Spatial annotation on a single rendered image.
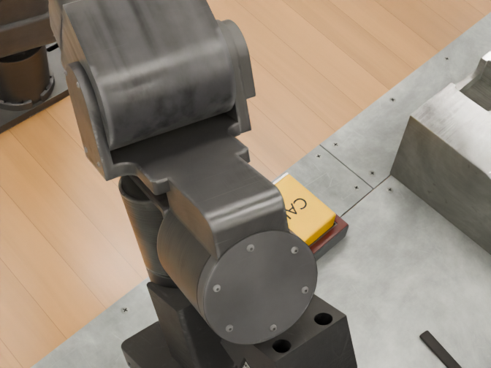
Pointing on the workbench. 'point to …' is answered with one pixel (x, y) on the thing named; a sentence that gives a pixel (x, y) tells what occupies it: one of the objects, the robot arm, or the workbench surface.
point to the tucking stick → (439, 350)
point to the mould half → (450, 161)
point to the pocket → (478, 85)
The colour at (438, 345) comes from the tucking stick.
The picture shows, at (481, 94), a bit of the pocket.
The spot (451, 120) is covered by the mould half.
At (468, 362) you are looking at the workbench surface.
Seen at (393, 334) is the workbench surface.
